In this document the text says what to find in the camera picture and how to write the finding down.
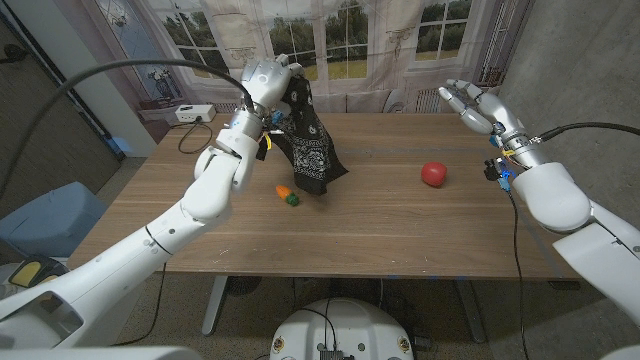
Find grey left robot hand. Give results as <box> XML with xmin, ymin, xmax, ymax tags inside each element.
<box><xmin>227</xmin><ymin>53</ymin><xmax>306</xmax><ymax>142</ymax></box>

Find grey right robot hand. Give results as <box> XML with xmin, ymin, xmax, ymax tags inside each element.
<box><xmin>438</xmin><ymin>78</ymin><xmax>549</xmax><ymax>170</ymax></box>

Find black paisley bandana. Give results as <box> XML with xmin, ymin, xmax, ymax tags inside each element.
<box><xmin>264</xmin><ymin>75</ymin><xmax>350</xmax><ymax>197</ymax></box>

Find red ball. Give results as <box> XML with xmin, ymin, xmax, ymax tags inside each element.
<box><xmin>420</xmin><ymin>160</ymin><xmax>449</xmax><ymax>189</ymax></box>

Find orange toy carrot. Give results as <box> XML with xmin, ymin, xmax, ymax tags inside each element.
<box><xmin>275</xmin><ymin>184</ymin><xmax>301</xmax><ymax>208</ymax></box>

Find white power strip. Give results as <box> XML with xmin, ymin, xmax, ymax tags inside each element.
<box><xmin>174</xmin><ymin>103</ymin><xmax>217</xmax><ymax>124</ymax></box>

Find printed window backdrop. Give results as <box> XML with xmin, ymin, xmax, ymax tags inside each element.
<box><xmin>54</xmin><ymin>0</ymin><xmax>534</xmax><ymax>144</ymax></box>

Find grey table leg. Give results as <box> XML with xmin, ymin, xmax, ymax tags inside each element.
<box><xmin>454</xmin><ymin>279</ymin><xmax>487</xmax><ymax>344</ymax></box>
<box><xmin>201</xmin><ymin>275</ymin><xmax>229</xmax><ymax>336</ymax></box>

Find blue bin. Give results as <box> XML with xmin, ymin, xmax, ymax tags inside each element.
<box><xmin>0</xmin><ymin>181</ymin><xmax>107</xmax><ymax>259</ymax></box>

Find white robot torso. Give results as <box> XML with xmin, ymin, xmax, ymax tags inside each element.
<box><xmin>269</xmin><ymin>297</ymin><xmax>415</xmax><ymax>360</ymax></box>

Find yellow black foot pedal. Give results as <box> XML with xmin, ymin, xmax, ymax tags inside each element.
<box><xmin>8</xmin><ymin>254</ymin><xmax>69</xmax><ymax>290</ymax></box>

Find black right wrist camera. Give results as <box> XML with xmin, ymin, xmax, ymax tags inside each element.
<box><xmin>482</xmin><ymin>158</ymin><xmax>514</xmax><ymax>192</ymax></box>

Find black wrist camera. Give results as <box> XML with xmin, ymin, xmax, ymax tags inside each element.
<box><xmin>254</xmin><ymin>134</ymin><xmax>271</xmax><ymax>162</ymax></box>
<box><xmin>482</xmin><ymin>158</ymin><xmax>514</xmax><ymax>192</ymax></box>

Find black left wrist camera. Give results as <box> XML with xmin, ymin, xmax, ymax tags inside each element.
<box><xmin>254</xmin><ymin>134</ymin><xmax>271</xmax><ymax>162</ymax></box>

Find black power strip cable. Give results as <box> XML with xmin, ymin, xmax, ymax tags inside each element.
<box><xmin>177</xmin><ymin>116</ymin><xmax>214</xmax><ymax>155</ymax></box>

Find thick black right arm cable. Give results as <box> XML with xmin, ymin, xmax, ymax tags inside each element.
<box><xmin>537</xmin><ymin>121</ymin><xmax>640</xmax><ymax>144</ymax></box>

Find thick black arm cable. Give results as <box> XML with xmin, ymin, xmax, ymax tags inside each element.
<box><xmin>537</xmin><ymin>121</ymin><xmax>640</xmax><ymax>144</ymax></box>
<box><xmin>0</xmin><ymin>58</ymin><xmax>257</xmax><ymax>201</ymax></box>

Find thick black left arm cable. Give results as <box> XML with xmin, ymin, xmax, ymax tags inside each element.
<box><xmin>0</xmin><ymin>58</ymin><xmax>257</xmax><ymax>201</ymax></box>

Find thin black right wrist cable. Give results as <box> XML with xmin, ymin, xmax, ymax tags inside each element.
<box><xmin>505</xmin><ymin>189</ymin><xmax>531</xmax><ymax>360</ymax></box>

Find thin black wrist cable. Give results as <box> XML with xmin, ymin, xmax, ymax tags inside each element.
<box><xmin>112</xmin><ymin>262</ymin><xmax>169</xmax><ymax>347</ymax></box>
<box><xmin>505</xmin><ymin>189</ymin><xmax>531</xmax><ymax>360</ymax></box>

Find thin black left wrist cable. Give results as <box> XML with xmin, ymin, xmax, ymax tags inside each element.
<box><xmin>112</xmin><ymin>262</ymin><xmax>169</xmax><ymax>347</ymax></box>

